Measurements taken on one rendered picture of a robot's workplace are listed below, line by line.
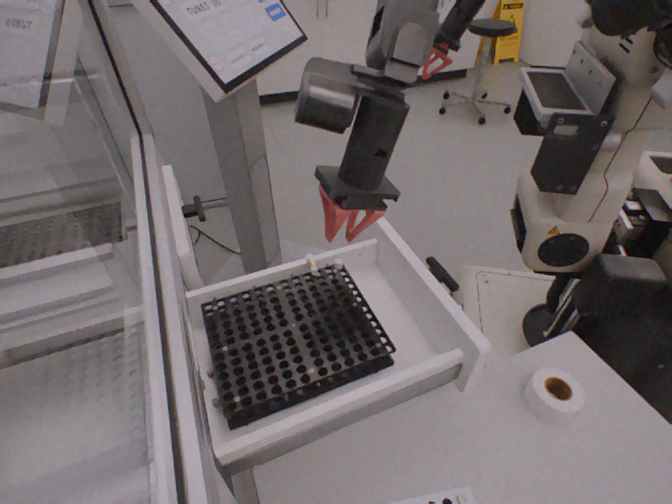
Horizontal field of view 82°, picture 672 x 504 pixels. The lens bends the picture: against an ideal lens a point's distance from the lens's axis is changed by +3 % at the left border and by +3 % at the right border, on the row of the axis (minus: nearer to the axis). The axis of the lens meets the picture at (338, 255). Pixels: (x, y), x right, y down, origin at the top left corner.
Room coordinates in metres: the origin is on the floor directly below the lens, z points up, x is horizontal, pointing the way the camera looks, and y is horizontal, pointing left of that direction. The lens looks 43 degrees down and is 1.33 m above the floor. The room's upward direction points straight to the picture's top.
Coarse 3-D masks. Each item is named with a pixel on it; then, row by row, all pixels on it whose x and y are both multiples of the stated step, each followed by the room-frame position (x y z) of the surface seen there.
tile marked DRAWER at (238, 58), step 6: (240, 48) 1.14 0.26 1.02; (228, 54) 1.09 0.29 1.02; (234, 54) 1.11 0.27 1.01; (240, 54) 1.13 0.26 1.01; (246, 54) 1.14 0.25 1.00; (228, 60) 1.07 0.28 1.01; (234, 60) 1.09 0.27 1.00; (240, 60) 1.11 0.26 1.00; (246, 60) 1.13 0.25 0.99; (252, 60) 1.15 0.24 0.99; (234, 66) 1.07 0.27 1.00; (240, 66) 1.09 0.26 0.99
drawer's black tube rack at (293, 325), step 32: (256, 288) 0.38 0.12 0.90; (288, 288) 0.38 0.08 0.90; (320, 288) 0.38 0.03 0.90; (224, 320) 0.32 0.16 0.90; (256, 320) 0.32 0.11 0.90; (288, 320) 0.32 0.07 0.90; (320, 320) 0.32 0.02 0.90; (352, 320) 0.34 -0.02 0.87; (224, 352) 0.27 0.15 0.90; (256, 352) 0.27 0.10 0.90; (288, 352) 0.27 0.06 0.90; (320, 352) 0.27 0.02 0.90; (352, 352) 0.27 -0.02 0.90; (224, 384) 0.23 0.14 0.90; (256, 384) 0.24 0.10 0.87; (288, 384) 0.24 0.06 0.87; (320, 384) 0.24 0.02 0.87; (224, 416) 0.19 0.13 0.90; (256, 416) 0.20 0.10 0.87
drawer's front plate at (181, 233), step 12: (168, 168) 0.67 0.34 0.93; (168, 180) 0.63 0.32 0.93; (168, 192) 0.59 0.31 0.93; (180, 192) 0.69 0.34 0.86; (168, 204) 0.55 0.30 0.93; (180, 204) 0.57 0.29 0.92; (180, 216) 0.52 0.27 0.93; (180, 228) 0.49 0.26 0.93; (180, 240) 0.46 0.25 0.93; (192, 240) 0.57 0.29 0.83; (180, 252) 0.43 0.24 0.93; (192, 252) 0.48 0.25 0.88; (192, 264) 0.43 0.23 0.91; (192, 276) 0.42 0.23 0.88; (192, 288) 0.42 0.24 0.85
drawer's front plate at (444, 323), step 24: (384, 240) 0.48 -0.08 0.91; (384, 264) 0.47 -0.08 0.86; (408, 264) 0.41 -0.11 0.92; (408, 288) 0.40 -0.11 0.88; (432, 288) 0.36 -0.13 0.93; (432, 312) 0.34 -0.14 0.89; (456, 312) 0.31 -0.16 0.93; (432, 336) 0.33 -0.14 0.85; (456, 336) 0.29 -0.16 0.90; (480, 336) 0.28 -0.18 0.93; (480, 360) 0.26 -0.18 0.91; (456, 384) 0.27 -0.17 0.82
